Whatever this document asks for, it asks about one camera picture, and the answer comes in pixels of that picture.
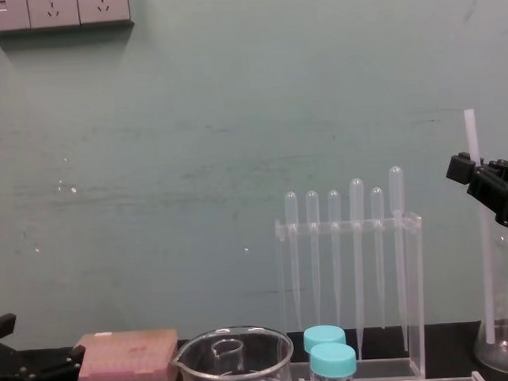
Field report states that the clear plastic transfer pipette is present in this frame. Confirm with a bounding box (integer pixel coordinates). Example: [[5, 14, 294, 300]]
[[369, 185, 391, 330], [326, 189, 347, 328], [305, 190, 326, 329], [283, 190, 305, 331]]

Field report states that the grey wall switch plate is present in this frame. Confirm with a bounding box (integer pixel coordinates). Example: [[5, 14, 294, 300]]
[[0, 0, 32, 33]]

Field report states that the pink pipette tip box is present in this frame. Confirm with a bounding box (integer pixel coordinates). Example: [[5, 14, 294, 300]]
[[61, 327, 181, 381]]

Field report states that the small glass beaker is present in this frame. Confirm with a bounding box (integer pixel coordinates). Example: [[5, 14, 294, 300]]
[[210, 338, 247, 377]]

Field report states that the white stirring rod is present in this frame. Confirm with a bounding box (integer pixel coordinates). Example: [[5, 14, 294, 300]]
[[463, 108, 498, 346]]

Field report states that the clear acrylic pipette stand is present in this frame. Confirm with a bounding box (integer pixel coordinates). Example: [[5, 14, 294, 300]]
[[274, 209, 430, 381]]

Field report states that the large glass beaker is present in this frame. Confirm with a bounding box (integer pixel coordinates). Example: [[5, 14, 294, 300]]
[[171, 323, 297, 381]]

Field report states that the long clear plastic pipette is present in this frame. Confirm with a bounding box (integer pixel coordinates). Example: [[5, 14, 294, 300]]
[[387, 164, 412, 352], [348, 176, 372, 362]]

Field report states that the vial with teal cap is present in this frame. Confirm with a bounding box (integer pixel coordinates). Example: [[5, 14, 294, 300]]
[[302, 324, 348, 355], [307, 341, 358, 381]]

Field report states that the grey wall socket plate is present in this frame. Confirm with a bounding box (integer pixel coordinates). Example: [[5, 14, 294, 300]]
[[77, 0, 131, 26], [26, 0, 82, 30]]

